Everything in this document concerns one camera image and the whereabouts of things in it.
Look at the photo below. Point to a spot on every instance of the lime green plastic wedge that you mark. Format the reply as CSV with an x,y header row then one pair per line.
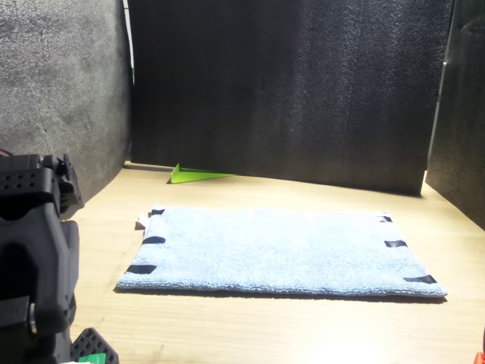
x,y
185,176

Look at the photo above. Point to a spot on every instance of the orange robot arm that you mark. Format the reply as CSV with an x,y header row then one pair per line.
x,y
480,358

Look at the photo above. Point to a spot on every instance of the dark foam end panel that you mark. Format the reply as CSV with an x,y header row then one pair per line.
x,y
284,83

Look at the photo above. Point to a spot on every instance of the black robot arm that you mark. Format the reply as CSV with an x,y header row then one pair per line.
x,y
34,246

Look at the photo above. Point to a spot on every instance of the light blue towel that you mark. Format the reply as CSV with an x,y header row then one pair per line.
x,y
280,250

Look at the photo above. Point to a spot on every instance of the grey foam side panel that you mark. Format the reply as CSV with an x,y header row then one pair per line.
x,y
57,95

